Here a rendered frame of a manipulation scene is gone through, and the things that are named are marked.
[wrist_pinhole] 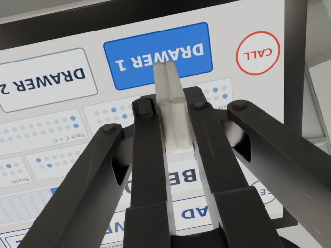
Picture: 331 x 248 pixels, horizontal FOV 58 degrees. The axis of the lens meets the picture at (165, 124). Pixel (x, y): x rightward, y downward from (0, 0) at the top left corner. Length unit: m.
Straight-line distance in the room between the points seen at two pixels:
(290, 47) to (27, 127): 0.26
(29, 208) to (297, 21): 0.34
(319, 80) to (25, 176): 3.74
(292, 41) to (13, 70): 0.25
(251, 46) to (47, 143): 0.22
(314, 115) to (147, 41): 2.14
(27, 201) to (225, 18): 0.29
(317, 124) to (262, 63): 2.08
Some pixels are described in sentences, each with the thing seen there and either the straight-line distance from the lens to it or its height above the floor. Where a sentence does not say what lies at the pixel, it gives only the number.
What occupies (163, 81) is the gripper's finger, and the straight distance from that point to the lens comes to 0.18.
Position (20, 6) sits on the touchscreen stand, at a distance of 0.44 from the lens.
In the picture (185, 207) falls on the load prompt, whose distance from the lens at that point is 0.37.
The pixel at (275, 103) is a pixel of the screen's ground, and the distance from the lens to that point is 0.32.
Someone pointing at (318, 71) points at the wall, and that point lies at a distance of 3.96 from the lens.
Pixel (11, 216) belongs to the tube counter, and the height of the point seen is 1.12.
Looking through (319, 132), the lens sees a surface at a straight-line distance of 2.36.
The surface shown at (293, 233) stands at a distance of 1.87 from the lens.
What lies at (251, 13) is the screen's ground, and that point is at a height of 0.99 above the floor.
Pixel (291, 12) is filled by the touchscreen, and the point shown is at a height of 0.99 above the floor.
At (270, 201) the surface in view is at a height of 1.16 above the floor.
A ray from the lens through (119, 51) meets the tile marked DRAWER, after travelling 0.28.
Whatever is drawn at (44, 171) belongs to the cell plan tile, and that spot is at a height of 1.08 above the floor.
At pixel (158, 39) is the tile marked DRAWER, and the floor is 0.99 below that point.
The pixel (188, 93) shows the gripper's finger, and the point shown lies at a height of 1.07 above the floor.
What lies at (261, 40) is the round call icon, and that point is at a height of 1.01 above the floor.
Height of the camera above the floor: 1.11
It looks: 11 degrees down
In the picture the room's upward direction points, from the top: 169 degrees clockwise
